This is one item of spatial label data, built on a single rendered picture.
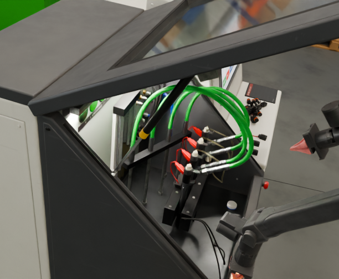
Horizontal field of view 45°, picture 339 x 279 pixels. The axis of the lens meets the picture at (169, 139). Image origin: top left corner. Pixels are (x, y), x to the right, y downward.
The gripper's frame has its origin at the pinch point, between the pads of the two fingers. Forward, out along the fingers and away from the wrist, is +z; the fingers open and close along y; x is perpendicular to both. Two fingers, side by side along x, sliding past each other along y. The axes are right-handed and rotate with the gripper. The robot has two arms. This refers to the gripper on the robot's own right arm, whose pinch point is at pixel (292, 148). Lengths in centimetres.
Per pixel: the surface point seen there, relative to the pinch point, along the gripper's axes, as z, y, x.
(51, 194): 36, 28, 60
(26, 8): 303, 168, -180
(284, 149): 108, -69, -185
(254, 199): 25.4, -16.8, -2.8
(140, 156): 42, 20, 21
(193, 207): 34.2, -4.2, 18.8
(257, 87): 47, 8, -81
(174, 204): 38.6, -0.1, 21.7
